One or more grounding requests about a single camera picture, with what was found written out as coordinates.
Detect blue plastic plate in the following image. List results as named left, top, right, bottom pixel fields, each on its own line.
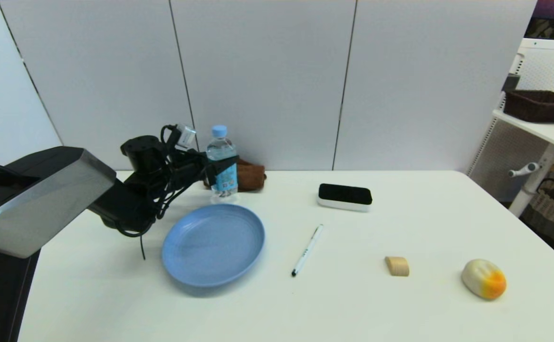
left=162, top=204, right=266, bottom=287

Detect dark brown wicker basket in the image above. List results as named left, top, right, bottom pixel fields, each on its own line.
left=502, top=90, right=554, bottom=124

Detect white pegboard shelf desk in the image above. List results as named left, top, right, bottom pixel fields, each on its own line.
left=467, top=38, right=554, bottom=219

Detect white pen with black tip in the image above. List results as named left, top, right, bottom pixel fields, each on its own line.
left=291, top=224, right=324, bottom=276

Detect white and orange toy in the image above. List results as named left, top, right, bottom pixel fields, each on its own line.
left=461, top=259, right=507, bottom=300

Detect black and white eraser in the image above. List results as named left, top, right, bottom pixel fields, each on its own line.
left=317, top=184, right=373, bottom=213

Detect brown folded cloth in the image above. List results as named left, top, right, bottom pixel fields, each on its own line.
left=204, top=159, right=267, bottom=193

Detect white crank handle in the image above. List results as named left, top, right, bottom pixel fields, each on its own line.
left=507, top=163, right=540, bottom=179

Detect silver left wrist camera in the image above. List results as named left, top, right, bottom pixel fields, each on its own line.
left=175, top=124, right=197, bottom=149

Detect clear soda water bottle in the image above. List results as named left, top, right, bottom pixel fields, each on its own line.
left=206, top=125, right=239, bottom=199

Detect small wooden block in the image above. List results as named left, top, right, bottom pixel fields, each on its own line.
left=385, top=256, right=410, bottom=277

